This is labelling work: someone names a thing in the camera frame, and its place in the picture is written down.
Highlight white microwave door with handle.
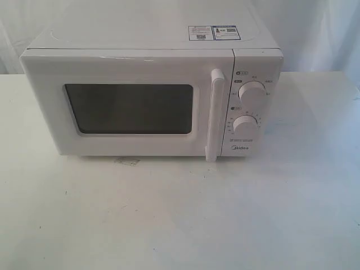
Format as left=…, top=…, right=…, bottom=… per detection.
left=20, top=49, right=235, bottom=161

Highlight white microwave oven body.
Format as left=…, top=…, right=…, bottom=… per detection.
left=25, top=8, right=284, bottom=158

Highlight lower white timer knob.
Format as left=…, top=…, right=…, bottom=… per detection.
left=233, top=115, right=258, bottom=135

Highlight upper white control knob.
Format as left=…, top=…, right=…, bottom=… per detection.
left=238, top=81, right=267, bottom=110

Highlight blue white warning sticker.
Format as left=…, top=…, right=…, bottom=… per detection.
left=188, top=25, right=241, bottom=41

